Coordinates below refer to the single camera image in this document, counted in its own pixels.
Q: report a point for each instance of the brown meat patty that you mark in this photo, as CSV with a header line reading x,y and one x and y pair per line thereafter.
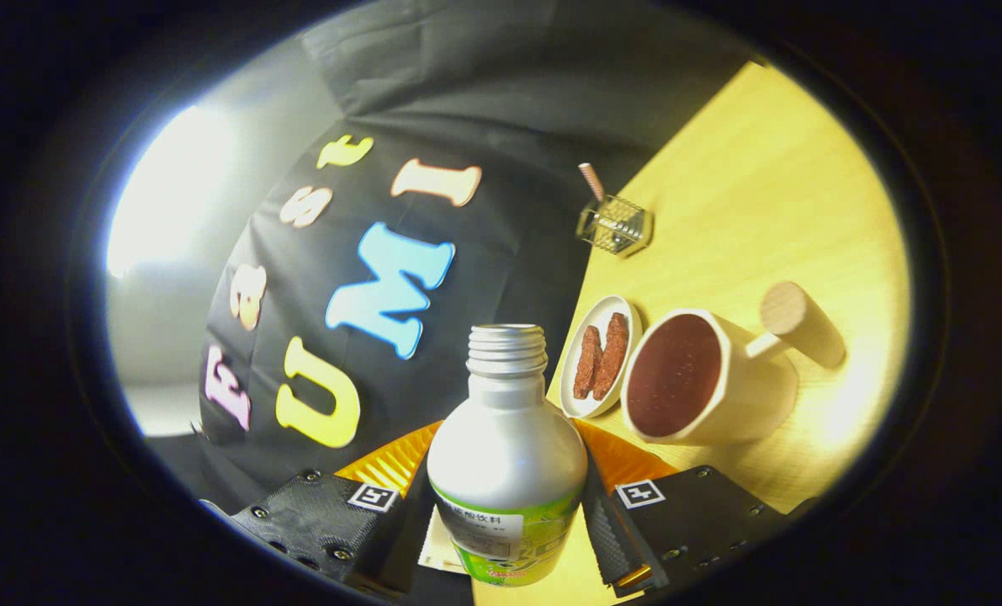
x,y
611,355
586,364

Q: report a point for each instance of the wooden table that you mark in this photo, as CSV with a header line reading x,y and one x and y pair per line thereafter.
x,y
761,185

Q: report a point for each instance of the striped paper straw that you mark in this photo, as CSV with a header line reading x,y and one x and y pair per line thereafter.
x,y
591,181

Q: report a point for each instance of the silver bottle with green label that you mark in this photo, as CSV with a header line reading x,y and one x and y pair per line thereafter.
x,y
505,454

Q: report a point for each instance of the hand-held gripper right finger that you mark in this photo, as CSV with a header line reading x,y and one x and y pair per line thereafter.
x,y
606,539

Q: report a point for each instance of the white oval plate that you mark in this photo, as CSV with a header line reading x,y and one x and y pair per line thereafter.
x,y
572,406

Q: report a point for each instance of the black backdrop cloth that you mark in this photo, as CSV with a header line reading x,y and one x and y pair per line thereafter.
x,y
500,168

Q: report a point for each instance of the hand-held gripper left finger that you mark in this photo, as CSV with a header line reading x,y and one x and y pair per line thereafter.
x,y
400,547

